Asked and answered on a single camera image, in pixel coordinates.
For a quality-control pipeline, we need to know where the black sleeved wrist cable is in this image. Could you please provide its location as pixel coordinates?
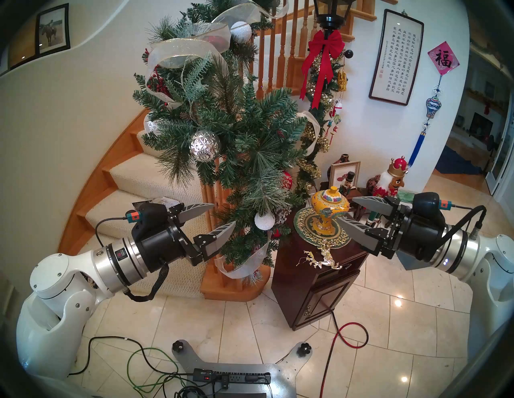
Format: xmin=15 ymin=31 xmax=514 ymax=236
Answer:
xmin=440 ymin=203 xmax=488 ymax=247
xmin=122 ymin=263 xmax=169 ymax=302

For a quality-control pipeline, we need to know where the red berry sprig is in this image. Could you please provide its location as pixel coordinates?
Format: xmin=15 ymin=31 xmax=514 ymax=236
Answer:
xmin=147 ymin=74 xmax=171 ymax=101

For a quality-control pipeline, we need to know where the white glitter ball ornament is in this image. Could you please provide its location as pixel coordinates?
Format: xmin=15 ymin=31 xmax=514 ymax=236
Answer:
xmin=230 ymin=21 xmax=253 ymax=44
xmin=254 ymin=211 xmax=276 ymax=231

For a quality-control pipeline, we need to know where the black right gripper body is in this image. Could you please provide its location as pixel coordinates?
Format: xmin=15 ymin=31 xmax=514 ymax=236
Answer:
xmin=381 ymin=215 xmax=446 ymax=263

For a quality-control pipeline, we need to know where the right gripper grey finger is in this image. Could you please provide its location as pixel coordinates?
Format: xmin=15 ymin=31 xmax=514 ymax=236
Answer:
xmin=351 ymin=195 xmax=407 ymax=220
xmin=337 ymin=217 xmax=396 ymax=258

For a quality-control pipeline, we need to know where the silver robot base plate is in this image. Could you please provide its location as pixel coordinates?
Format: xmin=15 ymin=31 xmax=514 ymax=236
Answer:
xmin=172 ymin=340 xmax=313 ymax=398

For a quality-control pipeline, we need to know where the black fireplace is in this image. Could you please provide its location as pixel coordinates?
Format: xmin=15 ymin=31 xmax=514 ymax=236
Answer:
xmin=470 ymin=112 xmax=494 ymax=141

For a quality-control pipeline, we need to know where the red floor cable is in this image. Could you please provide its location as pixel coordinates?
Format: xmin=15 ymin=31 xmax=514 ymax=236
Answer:
xmin=319 ymin=321 xmax=369 ymax=398

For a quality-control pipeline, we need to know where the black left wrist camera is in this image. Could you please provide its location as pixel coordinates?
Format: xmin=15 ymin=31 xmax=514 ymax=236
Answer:
xmin=126 ymin=203 xmax=179 ymax=241

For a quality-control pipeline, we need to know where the dark wooden cabinet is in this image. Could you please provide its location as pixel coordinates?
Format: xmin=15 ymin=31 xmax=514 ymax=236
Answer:
xmin=271 ymin=209 xmax=382 ymax=331

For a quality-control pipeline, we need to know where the ornate decorative plate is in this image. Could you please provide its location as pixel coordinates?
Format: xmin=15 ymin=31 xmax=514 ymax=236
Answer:
xmin=293 ymin=207 xmax=352 ymax=250

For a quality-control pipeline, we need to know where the carpeted wooden staircase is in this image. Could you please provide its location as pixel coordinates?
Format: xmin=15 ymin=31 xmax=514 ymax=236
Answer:
xmin=58 ymin=108 xmax=225 ymax=297

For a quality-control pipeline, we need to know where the thin black camera cable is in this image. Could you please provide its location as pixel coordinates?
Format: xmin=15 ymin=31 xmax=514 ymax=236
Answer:
xmin=95 ymin=217 xmax=129 ymax=247

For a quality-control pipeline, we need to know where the dark slender vase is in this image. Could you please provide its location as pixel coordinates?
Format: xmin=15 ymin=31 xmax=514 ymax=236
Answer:
xmin=327 ymin=153 xmax=352 ymax=181

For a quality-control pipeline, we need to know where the small tabletop picture frame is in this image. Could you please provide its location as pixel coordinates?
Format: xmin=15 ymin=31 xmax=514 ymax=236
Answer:
xmin=329 ymin=161 xmax=361 ymax=193

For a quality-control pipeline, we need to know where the black floor cable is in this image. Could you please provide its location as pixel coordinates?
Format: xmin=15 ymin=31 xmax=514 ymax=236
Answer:
xmin=67 ymin=336 xmax=195 ymax=378

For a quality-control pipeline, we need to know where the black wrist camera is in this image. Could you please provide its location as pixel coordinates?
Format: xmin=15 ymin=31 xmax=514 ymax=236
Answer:
xmin=126 ymin=203 xmax=179 ymax=241
xmin=412 ymin=192 xmax=456 ymax=225

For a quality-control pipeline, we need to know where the red diamond fu sign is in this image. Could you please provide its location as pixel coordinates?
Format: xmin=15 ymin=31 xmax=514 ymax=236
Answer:
xmin=427 ymin=41 xmax=461 ymax=76

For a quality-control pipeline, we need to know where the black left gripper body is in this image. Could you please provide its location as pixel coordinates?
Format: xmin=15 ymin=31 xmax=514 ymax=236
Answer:
xmin=134 ymin=224 xmax=202 ymax=274

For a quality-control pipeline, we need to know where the gold glitter reindeer ornament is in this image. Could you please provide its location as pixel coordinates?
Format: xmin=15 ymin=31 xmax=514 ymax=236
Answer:
xmin=296 ymin=245 xmax=343 ymax=271

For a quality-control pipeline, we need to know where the brown framed picture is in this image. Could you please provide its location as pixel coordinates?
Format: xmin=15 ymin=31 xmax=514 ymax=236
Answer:
xmin=7 ymin=18 xmax=37 ymax=69

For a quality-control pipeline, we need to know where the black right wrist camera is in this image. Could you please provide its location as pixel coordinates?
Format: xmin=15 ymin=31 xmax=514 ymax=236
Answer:
xmin=412 ymin=192 xmax=456 ymax=225

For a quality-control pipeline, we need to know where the small black nutcracker figurine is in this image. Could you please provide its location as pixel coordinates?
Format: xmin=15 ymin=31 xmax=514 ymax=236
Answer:
xmin=339 ymin=171 xmax=357 ymax=197

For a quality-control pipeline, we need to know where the black lantern lamp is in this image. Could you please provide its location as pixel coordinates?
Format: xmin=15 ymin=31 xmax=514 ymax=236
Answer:
xmin=313 ymin=0 xmax=357 ymax=30

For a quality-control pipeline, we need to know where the black power strip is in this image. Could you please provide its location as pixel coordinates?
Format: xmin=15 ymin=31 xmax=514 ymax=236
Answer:
xmin=193 ymin=368 xmax=271 ymax=385

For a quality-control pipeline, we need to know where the green floor cable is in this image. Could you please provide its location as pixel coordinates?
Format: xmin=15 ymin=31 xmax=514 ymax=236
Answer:
xmin=126 ymin=347 xmax=189 ymax=394

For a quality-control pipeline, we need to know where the green gold tinsel garland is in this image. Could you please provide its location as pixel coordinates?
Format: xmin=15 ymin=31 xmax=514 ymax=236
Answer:
xmin=297 ymin=48 xmax=348 ymax=197

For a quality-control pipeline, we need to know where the dark blue rug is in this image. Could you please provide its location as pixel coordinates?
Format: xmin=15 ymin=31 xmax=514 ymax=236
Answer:
xmin=435 ymin=145 xmax=482 ymax=175

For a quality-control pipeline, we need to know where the silver faceted ball ornament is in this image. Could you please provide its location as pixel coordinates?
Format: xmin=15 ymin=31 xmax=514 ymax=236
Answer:
xmin=190 ymin=129 xmax=221 ymax=162

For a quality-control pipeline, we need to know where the framed calligraphy scroll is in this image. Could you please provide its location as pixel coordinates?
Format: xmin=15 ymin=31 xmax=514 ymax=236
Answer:
xmin=369 ymin=9 xmax=424 ymax=106

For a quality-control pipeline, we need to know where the yellow porcelain lidded jar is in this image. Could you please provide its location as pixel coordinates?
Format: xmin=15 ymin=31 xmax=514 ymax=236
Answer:
xmin=311 ymin=187 xmax=351 ymax=237

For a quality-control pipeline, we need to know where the green pine garland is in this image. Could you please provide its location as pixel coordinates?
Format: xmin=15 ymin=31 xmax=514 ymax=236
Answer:
xmin=133 ymin=0 xmax=322 ymax=281

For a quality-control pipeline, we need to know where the blue vase charm with tassel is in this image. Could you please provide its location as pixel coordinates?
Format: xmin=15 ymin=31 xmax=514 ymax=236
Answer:
xmin=408 ymin=75 xmax=443 ymax=167

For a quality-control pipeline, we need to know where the framed horse picture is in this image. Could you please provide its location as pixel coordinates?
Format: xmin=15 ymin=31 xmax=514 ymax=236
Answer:
xmin=35 ymin=3 xmax=71 ymax=57

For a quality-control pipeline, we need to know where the tall red nutcracker figurine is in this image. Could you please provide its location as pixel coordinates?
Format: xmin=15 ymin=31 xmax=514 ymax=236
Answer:
xmin=365 ymin=157 xmax=410 ymax=226

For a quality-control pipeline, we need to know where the red velvet bow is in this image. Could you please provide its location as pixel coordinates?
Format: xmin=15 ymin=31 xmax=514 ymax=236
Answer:
xmin=300 ymin=29 xmax=346 ymax=110

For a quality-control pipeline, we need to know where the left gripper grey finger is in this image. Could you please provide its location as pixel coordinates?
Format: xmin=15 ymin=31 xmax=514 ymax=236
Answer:
xmin=193 ymin=221 xmax=237 ymax=263
xmin=168 ymin=203 xmax=216 ymax=229

